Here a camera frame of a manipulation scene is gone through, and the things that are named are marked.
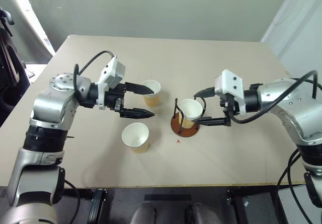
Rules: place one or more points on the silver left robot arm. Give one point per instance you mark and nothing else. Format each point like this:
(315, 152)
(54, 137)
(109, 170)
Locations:
(47, 103)

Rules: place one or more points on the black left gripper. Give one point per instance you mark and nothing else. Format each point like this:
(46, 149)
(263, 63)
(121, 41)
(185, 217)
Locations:
(114, 99)

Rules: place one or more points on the white and brown paper cup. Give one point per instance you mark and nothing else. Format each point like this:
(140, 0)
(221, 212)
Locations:
(190, 109)
(134, 133)
(152, 100)

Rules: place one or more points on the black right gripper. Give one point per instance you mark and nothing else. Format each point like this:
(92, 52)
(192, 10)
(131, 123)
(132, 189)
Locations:
(228, 104)

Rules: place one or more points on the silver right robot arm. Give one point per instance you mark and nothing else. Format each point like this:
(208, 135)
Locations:
(302, 118)

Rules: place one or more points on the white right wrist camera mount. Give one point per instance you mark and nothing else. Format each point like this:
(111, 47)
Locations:
(230, 81)

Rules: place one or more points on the white leaning panel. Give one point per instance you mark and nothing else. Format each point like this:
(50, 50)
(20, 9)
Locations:
(32, 32)

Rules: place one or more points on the dark grey rounded shape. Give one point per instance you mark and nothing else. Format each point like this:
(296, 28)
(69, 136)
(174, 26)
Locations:
(144, 214)
(201, 214)

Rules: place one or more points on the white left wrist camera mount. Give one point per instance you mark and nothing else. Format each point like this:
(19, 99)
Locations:
(113, 70)

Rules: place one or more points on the black box under table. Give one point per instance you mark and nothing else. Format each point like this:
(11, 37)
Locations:
(259, 209)

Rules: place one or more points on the grey box under table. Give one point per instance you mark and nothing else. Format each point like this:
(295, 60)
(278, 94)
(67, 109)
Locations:
(299, 209)

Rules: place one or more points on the black table frame leg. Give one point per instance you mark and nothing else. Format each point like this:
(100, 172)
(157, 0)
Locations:
(231, 197)
(96, 204)

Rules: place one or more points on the black equipment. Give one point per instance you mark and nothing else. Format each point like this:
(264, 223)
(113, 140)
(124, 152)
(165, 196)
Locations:
(10, 83)

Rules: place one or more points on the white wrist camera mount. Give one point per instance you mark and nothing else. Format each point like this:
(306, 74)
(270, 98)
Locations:
(230, 81)
(113, 70)

